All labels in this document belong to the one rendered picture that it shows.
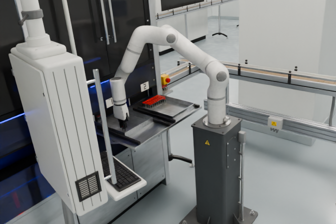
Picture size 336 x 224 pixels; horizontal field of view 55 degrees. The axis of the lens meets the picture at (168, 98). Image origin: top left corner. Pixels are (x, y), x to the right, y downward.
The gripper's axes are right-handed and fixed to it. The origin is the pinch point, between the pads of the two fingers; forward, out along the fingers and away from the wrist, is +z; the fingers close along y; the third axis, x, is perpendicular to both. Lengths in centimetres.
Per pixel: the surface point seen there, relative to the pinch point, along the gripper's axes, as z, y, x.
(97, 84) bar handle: -47, 36, -40
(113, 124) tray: 5.5, -14.6, 3.7
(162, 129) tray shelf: 6.0, 18.2, 16.8
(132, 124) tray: 5.6, -3.1, 10.7
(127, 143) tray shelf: 6.0, 11.9, -8.8
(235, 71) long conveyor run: 2, 9, 132
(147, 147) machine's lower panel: 44, -21, 38
